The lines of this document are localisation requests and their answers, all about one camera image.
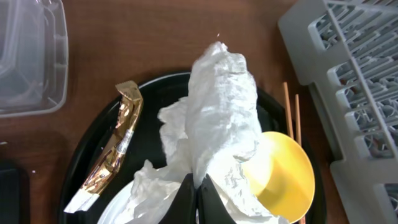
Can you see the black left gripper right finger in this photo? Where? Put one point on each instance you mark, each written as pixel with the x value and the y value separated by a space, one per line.
pixel 211 209

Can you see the wooden chopstick right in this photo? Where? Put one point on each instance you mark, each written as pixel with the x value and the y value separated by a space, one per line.
pixel 298 120

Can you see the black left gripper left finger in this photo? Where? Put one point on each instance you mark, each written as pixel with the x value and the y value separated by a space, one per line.
pixel 183 207

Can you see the white paper napkin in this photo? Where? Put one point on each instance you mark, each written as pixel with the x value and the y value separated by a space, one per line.
pixel 212 131

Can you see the yellow plastic bowl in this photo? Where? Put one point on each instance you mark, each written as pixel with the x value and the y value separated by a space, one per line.
pixel 281 176

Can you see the clear plastic waste bin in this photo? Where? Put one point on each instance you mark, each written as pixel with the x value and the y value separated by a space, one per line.
pixel 34 57

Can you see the gold snack wrapper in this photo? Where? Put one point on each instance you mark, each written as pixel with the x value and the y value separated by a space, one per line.
pixel 111 159

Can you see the round black tray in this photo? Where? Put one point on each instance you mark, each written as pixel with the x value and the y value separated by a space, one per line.
pixel 146 144

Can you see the black rectangular waste bin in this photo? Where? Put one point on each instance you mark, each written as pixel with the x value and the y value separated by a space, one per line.
pixel 15 198

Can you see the grey dishwasher rack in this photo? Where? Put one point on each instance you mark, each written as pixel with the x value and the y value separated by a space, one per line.
pixel 346 53

